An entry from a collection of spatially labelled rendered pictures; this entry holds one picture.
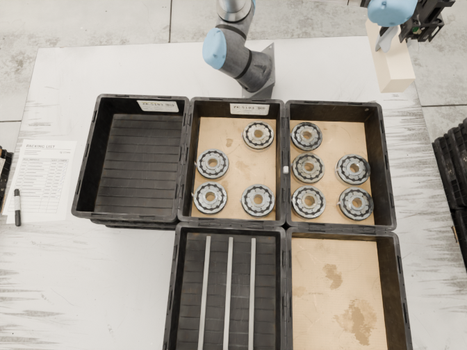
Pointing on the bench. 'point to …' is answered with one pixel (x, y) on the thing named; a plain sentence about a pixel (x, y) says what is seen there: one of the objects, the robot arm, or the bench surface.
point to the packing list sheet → (42, 180)
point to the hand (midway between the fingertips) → (390, 44)
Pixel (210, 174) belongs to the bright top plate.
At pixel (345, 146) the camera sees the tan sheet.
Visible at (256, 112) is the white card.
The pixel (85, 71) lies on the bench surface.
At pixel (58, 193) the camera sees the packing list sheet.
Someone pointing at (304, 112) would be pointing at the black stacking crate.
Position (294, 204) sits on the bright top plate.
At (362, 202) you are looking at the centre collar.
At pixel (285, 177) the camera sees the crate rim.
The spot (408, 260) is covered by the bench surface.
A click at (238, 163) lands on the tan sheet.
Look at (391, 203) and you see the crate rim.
